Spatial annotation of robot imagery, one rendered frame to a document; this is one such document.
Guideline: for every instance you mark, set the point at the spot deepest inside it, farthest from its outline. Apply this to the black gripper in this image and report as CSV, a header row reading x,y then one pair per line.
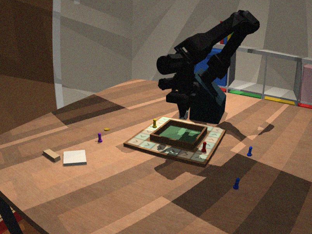
x,y
184,96

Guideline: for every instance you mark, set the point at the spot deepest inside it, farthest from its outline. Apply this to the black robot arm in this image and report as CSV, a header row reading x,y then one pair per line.
x,y
200,45

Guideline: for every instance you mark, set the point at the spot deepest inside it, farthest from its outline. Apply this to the tan rectangular block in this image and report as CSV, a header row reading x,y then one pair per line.
x,y
51,155

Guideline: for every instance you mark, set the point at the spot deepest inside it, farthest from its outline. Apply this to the grey die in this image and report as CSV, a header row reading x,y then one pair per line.
x,y
185,117

